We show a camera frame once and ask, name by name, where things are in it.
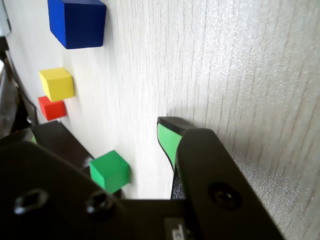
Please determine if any blue wooden cube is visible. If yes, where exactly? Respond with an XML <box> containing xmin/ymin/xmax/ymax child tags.
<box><xmin>47</xmin><ymin>0</ymin><xmax>108</xmax><ymax>50</ymax></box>

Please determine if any green wooden cube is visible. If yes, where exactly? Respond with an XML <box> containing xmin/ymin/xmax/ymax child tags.
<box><xmin>89</xmin><ymin>150</ymin><xmax>131</xmax><ymax>195</ymax></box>

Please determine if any yellow wooden cube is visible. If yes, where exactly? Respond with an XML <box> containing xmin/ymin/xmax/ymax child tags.
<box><xmin>38</xmin><ymin>67</ymin><xmax>76</xmax><ymax>103</ymax></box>

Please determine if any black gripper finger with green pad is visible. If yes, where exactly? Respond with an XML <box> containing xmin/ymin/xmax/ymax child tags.
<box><xmin>156</xmin><ymin>116</ymin><xmax>286</xmax><ymax>240</ymax></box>
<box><xmin>0</xmin><ymin>127</ymin><xmax>136</xmax><ymax>240</ymax></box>

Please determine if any red wooden cube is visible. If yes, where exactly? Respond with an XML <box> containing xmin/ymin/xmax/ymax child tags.
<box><xmin>37</xmin><ymin>95</ymin><xmax>67</xmax><ymax>121</ymax></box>

